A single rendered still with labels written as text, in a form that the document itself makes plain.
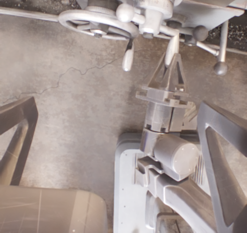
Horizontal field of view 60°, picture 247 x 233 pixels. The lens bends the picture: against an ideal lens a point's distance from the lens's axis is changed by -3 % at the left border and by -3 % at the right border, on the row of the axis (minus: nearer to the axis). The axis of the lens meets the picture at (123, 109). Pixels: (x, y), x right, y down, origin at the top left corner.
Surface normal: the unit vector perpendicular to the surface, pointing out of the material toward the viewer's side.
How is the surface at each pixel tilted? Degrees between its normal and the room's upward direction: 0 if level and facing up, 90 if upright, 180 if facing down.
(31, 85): 0
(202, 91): 0
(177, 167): 26
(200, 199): 73
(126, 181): 0
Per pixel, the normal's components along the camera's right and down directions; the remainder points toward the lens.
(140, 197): -0.01, 0.13
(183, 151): 0.43, 0.19
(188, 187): -0.10, -0.91
